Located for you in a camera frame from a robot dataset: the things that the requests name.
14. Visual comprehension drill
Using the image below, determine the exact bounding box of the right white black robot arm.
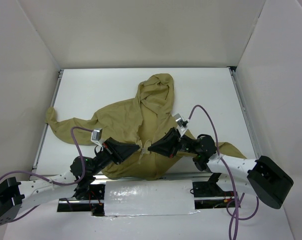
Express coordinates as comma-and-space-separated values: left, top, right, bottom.
148, 127, 294, 209

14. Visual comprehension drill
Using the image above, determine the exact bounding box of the tan hooded zip jacket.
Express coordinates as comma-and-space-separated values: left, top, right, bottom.
45, 72, 248, 181

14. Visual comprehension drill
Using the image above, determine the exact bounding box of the white foil covered panel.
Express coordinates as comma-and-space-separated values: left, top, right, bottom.
104, 180, 197, 217

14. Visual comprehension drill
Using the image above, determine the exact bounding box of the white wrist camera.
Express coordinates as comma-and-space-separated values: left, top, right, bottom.
90, 128, 103, 147
173, 113, 190, 137

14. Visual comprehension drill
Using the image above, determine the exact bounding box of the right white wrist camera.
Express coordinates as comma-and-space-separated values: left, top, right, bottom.
173, 113, 190, 137

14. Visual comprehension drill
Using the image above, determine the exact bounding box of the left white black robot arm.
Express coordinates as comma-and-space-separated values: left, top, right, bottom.
0, 138, 140, 226

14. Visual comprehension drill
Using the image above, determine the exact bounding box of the right aluminium side rail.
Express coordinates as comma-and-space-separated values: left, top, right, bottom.
227, 66, 261, 157

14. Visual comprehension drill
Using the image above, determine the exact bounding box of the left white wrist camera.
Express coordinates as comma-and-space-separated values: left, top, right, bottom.
90, 128, 103, 147

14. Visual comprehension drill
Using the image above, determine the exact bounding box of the aluminium side rail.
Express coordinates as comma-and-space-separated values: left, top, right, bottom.
227, 66, 261, 157
28, 69, 65, 176

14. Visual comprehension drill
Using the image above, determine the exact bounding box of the front aluminium rail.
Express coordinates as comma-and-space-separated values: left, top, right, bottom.
93, 172, 212, 184

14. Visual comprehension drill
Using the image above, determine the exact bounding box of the left aluminium side rail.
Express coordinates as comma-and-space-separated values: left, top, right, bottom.
28, 69, 65, 176

